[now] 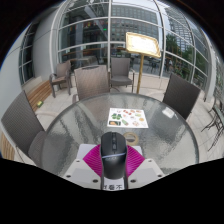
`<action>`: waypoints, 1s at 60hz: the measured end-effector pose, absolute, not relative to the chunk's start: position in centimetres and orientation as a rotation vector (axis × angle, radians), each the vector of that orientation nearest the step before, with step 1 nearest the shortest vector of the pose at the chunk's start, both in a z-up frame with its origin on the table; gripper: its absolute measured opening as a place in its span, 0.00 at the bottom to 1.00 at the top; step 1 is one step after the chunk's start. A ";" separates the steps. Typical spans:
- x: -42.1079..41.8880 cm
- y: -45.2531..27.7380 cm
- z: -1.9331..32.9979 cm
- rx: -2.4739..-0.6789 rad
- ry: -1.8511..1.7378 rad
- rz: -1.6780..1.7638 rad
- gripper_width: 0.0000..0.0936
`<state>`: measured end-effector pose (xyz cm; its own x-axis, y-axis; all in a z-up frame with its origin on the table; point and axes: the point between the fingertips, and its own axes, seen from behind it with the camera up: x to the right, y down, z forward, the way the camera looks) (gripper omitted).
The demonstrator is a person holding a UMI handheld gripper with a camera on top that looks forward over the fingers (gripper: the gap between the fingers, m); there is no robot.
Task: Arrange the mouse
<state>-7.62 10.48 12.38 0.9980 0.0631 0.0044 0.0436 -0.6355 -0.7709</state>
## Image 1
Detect wooden slat bench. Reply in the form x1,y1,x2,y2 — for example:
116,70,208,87
24,79,53,113

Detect dark brown wicker chair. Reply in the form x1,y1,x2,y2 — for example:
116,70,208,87
162,72,202,122

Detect grey wicker chair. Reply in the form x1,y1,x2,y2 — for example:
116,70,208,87
109,56,136,94
0,90,48,165
72,64,112,104
48,61,73,98

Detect black metal folding table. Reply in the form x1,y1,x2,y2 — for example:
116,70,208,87
201,95,224,152

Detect gold menu stand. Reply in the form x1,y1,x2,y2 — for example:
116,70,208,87
124,31,163,95

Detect colourful picture menu sheet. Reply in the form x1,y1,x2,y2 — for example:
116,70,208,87
106,107,150,130

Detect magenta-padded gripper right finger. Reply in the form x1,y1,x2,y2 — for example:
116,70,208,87
125,145,166,190

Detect black computer mouse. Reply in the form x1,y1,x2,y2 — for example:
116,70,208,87
99,131,129,181

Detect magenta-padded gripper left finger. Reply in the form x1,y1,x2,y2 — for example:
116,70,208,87
63,144,104,190

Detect tan round ring coaster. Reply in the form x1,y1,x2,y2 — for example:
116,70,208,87
122,131,140,145

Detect white mouse pad black print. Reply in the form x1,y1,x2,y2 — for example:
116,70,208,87
76,142,145,192

